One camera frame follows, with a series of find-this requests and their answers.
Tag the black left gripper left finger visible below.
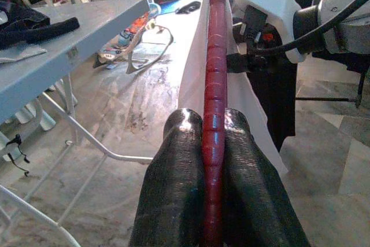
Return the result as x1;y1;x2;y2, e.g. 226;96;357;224
128;107;206;247

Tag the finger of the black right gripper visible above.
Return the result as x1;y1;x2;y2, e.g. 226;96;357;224
227;53;269;74

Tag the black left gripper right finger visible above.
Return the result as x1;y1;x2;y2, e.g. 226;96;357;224
221;107;312;247

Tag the red plastic hanger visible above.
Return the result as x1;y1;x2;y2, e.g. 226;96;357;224
201;0;229;247

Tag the white garment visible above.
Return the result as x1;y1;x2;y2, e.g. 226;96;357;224
177;0;290;177

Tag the black slipper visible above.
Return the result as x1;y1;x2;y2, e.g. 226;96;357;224
175;0;202;16

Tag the blue floor mat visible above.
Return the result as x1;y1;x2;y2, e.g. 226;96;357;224
158;0;203;16

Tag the colourful baby bouncer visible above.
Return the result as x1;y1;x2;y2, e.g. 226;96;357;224
92;1;174;75

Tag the black metal drying rack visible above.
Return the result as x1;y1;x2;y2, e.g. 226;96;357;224
296;69;365;109

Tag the grey folding table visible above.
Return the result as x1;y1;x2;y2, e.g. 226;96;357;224
0;0;154;247

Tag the dark clothing pile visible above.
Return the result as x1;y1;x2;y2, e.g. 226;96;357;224
0;6;81;51

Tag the black cord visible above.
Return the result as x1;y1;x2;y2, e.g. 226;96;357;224
5;133;31;178

